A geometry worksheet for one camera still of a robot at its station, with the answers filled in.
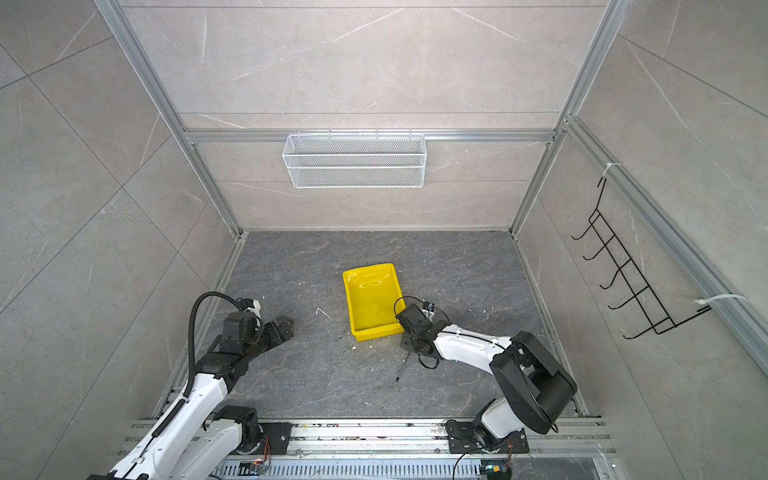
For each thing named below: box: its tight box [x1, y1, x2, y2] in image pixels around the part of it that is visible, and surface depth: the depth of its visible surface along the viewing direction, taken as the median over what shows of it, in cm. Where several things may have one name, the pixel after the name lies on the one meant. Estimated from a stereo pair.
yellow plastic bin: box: [342, 263, 406, 342], surface depth 100 cm
